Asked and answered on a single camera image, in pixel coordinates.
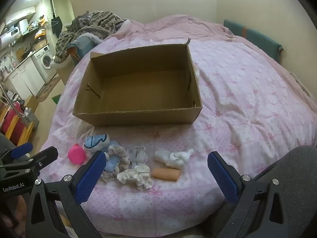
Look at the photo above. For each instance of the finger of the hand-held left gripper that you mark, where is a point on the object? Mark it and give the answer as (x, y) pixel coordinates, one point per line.
(22, 150)
(45, 157)

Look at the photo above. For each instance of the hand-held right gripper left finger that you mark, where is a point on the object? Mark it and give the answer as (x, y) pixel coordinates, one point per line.
(90, 176)

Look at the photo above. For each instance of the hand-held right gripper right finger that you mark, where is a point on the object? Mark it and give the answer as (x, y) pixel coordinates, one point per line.
(223, 178)

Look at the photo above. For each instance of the pink rubber toy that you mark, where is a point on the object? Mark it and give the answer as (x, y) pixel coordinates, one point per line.
(76, 155)

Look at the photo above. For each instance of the beige lace-trimmed scrunchie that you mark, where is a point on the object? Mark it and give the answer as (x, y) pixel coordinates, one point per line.
(121, 153)

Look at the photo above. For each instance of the white ruffled scrunchie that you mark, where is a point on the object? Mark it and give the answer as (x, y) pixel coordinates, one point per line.
(136, 176)

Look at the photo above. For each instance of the white socks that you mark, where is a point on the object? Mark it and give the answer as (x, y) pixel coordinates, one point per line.
(173, 158)

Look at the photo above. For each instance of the cardboard box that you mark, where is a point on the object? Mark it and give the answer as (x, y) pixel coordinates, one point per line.
(138, 89)

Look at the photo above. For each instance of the person's left hand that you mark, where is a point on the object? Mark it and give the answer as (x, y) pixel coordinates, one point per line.
(18, 205)

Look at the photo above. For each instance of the light blue plush cloth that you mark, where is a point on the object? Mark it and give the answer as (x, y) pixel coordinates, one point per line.
(111, 164)

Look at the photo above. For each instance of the red and yellow rack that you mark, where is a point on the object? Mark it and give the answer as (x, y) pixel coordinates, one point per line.
(12, 124)

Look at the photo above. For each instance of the grey bin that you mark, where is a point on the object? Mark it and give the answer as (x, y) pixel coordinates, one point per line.
(32, 119)

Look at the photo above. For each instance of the blue shark plush toy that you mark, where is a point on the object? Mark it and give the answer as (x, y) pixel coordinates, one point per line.
(95, 141)

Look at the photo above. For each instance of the clear plastic packet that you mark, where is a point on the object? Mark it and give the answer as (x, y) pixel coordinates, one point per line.
(138, 156)

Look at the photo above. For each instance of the green floor object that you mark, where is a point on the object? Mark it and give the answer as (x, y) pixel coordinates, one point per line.
(56, 99)

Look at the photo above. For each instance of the patterned floor rug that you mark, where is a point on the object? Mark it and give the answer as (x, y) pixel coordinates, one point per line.
(48, 89)

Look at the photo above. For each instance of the white lower kitchen cabinets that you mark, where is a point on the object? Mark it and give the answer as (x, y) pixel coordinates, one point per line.
(24, 76)

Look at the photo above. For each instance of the white kitchen cabinets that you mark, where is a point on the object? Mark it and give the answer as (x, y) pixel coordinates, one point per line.
(27, 10)
(24, 76)

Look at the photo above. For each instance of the pink bow-print bedspread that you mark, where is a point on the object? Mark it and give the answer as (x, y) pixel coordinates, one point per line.
(247, 104)

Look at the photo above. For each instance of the white washing machine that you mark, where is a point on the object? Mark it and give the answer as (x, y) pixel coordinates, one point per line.
(45, 59)

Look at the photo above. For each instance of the blue fleece-lined garment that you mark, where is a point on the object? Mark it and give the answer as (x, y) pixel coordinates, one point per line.
(84, 44)

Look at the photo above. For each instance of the dark hanging garment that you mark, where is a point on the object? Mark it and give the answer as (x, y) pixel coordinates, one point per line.
(56, 27)

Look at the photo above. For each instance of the white upper kitchen cabinets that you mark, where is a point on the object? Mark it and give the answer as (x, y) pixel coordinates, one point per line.
(27, 10)

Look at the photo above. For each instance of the patterned knit blanket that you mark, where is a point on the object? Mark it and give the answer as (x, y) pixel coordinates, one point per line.
(99, 24)

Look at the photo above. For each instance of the teal padded headboard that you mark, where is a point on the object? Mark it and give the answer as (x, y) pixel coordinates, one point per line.
(255, 38)

